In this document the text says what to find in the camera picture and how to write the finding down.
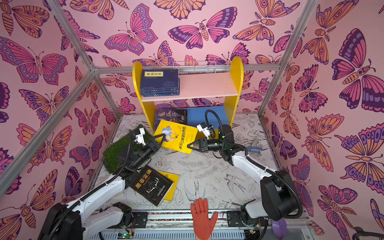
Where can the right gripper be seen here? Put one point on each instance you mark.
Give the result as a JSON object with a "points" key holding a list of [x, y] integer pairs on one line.
{"points": [[202, 144]]}

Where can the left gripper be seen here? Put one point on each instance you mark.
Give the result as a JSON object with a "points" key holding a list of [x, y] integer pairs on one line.
{"points": [[150, 147]]}

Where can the yellow cartoon cover book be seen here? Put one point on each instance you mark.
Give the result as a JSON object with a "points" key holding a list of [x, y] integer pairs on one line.
{"points": [[176, 136]]}

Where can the navy book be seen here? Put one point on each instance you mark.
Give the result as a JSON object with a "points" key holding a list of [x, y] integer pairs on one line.
{"points": [[146, 93], [160, 90], [160, 95], [155, 79]]}

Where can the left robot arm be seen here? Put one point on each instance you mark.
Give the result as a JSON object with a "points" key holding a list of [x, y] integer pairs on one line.
{"points": [[77, 220]]}

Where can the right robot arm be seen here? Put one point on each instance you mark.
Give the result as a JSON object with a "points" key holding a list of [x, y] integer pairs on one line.
{"points": [[279, 197]]}

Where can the green artificial grass mat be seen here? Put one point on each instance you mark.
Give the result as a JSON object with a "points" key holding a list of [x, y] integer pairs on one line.
{"points": [[111, 162]]}

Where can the yellow pink blue bookshelf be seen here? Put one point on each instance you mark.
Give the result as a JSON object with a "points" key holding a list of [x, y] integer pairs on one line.
{"points": [[228, 85]]}

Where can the black book yellow title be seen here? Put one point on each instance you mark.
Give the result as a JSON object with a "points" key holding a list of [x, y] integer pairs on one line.
{"points": [[152, 185]]}

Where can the blue clip object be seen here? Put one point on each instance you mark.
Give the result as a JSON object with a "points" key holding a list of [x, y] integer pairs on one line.
{"points": [[254, 150]]}

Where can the red rubber glove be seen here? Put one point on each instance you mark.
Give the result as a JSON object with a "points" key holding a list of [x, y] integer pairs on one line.
{"points": [[203, 225]]}

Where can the green circuit board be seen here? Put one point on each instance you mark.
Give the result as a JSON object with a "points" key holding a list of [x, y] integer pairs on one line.
{"points": [[124, 235]]}

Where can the purple plastic scoop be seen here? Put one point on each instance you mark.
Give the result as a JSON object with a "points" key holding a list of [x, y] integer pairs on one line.
{"points": [[279, 229]]}

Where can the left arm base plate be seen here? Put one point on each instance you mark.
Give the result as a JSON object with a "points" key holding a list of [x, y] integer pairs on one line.
{"points": [[134, 220]]}

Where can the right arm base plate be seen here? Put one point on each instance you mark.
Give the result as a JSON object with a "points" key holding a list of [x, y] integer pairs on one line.
{"points": [[241, 219]]}

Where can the aluminium rail base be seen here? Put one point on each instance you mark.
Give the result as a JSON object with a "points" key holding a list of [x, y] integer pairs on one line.
{"points": [[178, 225]]}

